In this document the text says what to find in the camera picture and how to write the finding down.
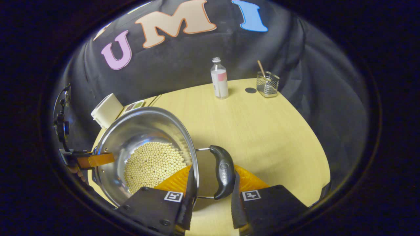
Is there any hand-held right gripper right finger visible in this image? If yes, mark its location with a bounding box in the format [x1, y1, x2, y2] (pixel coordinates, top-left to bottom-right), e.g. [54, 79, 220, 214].
[231, 164, 309, 230]

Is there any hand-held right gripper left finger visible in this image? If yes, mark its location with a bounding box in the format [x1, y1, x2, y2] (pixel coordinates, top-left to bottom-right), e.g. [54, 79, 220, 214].
[116, 164, 199, 236]

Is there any stainless steel pot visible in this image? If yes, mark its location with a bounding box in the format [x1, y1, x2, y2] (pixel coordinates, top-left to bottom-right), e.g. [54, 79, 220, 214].
[93, 107, 237, 207]

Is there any white toaster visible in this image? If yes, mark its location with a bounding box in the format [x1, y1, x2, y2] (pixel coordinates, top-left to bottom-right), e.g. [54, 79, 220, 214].
[91, 93, 124, 129]

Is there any pile of yellow soybeans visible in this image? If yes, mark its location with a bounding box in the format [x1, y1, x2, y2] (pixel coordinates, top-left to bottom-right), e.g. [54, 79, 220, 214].
[124, 142, 192, 194]

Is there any white divided seasoning tray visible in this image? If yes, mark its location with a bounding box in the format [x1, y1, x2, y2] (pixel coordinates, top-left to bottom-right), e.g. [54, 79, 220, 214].
[123, 100, 146, 113]

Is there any clear bottle with pink label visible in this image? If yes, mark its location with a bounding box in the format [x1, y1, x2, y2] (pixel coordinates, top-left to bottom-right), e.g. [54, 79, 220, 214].
[210, 57, 229, 100]

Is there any metal wire holder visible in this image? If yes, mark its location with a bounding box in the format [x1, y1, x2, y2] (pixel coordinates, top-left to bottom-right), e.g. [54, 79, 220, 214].
[256, 71, 280, 98]

